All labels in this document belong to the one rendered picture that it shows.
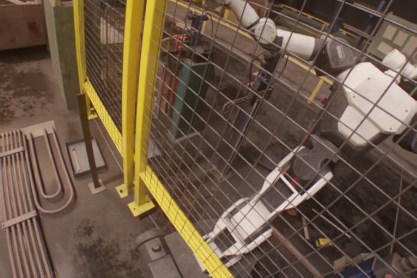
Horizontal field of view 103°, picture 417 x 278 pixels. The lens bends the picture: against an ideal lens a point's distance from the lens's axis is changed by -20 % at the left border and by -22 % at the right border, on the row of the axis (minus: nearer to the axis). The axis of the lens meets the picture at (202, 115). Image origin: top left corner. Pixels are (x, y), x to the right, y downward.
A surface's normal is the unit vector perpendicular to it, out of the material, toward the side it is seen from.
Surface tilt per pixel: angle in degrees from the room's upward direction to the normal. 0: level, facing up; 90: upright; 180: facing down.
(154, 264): 0
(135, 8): 90
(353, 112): 66
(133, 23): 90
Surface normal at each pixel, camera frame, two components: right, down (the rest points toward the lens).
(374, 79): -0.36, 0.07
